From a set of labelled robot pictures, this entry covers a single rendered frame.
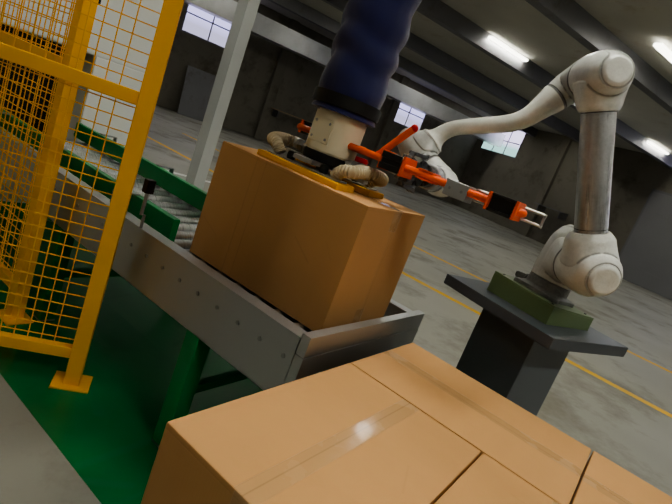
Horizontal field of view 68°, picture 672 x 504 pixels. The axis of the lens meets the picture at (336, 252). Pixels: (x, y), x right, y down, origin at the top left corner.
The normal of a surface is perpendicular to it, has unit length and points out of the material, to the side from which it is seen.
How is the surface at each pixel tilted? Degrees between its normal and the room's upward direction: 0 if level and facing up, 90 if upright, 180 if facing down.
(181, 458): 90
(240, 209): 90
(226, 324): 90
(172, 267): 90
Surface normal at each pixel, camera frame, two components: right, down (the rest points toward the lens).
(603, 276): -0.03, 0.33
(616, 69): -0.04, 0.11
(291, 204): -0.54, 0.00
